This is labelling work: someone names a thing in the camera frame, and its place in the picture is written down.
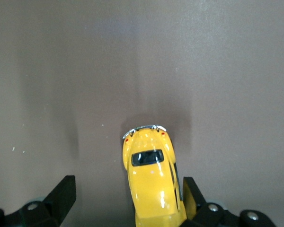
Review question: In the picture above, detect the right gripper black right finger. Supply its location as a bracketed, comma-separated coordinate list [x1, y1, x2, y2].
[179, 176, 279, 227]

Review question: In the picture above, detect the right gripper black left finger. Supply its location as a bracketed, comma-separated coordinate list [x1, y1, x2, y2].
[0, 175, 76, 227]

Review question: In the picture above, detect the yellow beetle toy car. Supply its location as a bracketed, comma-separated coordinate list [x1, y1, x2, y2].
[122, 124, 187, 227]

